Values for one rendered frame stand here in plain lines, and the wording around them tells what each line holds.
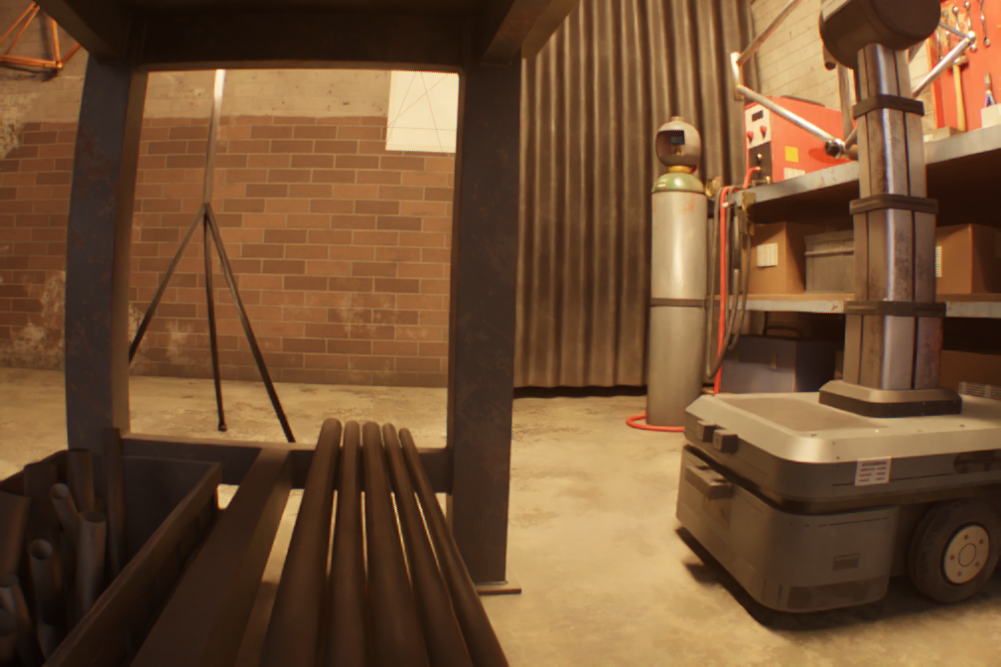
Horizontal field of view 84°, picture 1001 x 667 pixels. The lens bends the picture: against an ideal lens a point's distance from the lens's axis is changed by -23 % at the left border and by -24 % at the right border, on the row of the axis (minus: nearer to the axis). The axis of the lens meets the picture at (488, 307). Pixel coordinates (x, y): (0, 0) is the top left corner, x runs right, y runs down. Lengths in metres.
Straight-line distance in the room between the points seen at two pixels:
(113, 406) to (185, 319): 2.56
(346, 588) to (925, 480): 0.76
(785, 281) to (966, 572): 1.36
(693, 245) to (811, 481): 1.68
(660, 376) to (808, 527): 1.64
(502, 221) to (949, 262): 1.12
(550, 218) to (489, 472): 2.26
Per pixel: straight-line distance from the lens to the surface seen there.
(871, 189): 1.24
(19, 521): 0.52
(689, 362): 2.47
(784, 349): 2.27
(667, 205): 2.48
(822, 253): 2.10
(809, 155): 2.79
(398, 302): 3.46
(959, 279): 1.69
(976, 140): 1.60
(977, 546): 1.10
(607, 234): 3.25
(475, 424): 0.97
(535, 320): 3.17
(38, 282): 3.89
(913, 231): 1.21
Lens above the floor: 0.42
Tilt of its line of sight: level
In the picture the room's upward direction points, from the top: 2 degrees clockwise
